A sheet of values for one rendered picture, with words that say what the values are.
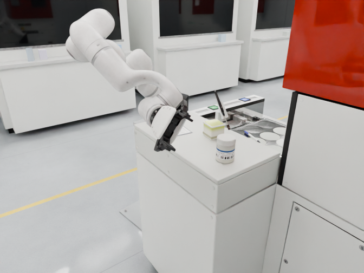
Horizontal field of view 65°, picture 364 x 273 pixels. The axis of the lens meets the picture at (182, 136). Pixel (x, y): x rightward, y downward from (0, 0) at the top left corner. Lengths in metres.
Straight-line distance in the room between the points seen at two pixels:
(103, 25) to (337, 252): 1.21
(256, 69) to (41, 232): 4.91
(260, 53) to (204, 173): 5.09
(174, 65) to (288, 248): 3.65
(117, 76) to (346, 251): 1.01
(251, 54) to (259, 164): 5.10
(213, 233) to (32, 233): 1.59
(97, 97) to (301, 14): 3.35
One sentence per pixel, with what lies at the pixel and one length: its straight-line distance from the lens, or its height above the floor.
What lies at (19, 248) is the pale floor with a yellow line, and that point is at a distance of 2.36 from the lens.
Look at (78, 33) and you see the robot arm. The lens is 1.06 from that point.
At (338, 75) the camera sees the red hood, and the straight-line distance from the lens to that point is 1.04.
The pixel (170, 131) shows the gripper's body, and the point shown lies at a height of 1.18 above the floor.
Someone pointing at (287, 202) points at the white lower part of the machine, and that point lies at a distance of 1.30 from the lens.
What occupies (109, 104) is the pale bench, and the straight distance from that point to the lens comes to 4.21.
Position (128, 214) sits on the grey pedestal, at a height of 0.01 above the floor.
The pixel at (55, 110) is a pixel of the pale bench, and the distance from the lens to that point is 3.99.
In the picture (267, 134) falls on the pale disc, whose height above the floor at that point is 0.90.
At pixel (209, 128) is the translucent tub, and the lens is 1.25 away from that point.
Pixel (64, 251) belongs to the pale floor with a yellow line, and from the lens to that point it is 2.21.
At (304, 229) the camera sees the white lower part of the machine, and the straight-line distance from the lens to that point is 1.31.
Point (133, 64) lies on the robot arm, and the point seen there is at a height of 1.23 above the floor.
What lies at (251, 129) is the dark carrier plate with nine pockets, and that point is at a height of 0.90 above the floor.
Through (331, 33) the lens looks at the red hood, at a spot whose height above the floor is 1.43.
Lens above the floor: 1.51
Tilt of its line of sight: 25 degrees down
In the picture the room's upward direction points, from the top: straight up
